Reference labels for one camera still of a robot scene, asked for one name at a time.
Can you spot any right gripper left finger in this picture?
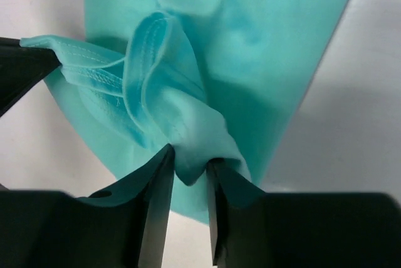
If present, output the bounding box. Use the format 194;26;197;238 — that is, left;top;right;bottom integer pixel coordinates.
1;145;175;267

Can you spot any teal t shirt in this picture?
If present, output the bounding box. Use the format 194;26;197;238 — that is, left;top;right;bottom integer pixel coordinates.
21;0;348;223

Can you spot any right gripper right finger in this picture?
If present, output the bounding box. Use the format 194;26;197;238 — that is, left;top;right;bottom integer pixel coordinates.
206;160;400;267

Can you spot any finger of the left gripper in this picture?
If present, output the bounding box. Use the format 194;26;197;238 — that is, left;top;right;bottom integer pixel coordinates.
0;38;61;115

